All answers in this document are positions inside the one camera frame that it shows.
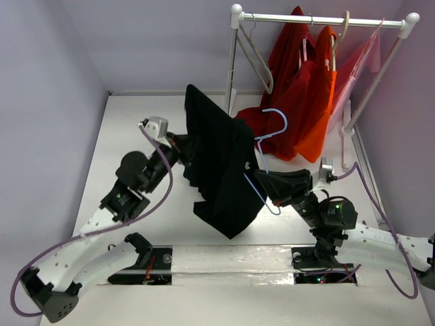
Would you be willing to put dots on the dark red hanging shirt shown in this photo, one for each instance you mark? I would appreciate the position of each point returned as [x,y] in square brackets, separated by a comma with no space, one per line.
[292,62]

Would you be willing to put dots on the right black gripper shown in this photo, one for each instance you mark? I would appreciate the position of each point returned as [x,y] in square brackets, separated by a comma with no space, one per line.
[304,187]

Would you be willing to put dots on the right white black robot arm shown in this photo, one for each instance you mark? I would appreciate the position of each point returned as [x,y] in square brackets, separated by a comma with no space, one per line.
[340,238]

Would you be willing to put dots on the beige plastic hanger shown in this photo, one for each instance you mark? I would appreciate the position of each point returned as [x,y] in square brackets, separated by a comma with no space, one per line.
[268,84]

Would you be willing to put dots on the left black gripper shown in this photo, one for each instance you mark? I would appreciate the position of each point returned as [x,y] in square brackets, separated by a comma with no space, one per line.
[180,147]

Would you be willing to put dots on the pink hanging shirt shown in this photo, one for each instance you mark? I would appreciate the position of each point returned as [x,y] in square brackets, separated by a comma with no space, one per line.
[368,55]

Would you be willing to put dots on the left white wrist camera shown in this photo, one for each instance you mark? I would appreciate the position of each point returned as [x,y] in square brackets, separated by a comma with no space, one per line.
[156,128]

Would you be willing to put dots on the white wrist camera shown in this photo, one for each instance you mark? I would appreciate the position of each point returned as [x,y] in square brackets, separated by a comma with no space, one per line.
[324,171]
[156,128]

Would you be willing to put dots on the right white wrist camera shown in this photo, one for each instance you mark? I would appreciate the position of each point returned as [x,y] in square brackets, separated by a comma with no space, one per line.
[324,171]

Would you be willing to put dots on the black t shirt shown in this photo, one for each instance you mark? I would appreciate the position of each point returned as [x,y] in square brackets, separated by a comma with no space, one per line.
[223,166]

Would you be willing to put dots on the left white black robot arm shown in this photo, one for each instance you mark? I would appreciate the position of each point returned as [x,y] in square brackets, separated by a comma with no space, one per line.
[58,278]

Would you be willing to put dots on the orange hanging shirt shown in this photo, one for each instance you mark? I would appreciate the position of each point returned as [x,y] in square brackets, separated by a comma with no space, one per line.
[307,105]

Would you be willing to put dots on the pink white hanger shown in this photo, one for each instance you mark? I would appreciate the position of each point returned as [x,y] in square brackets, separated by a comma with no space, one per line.
[306,50]

